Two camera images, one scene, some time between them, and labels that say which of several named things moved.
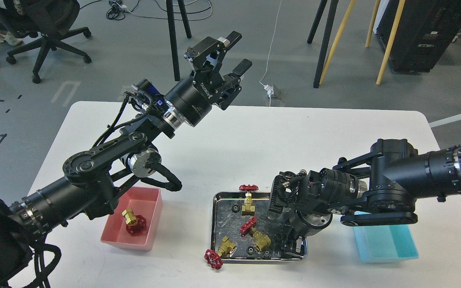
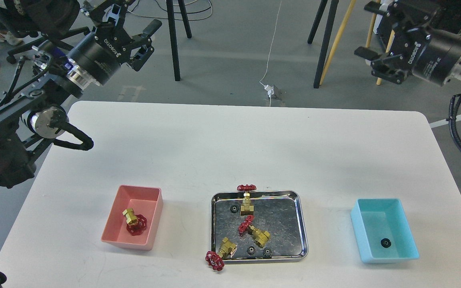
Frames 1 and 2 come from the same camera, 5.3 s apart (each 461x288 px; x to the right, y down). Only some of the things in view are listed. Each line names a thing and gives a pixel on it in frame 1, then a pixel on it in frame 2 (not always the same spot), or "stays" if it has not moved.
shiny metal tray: [257, 237] stays
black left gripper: [193, 97] -> [99, 53]
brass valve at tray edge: [214, 259] stays
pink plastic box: [146, 201] stays
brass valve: [136, 223] stays
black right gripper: [300, 225] -> [431, 55]
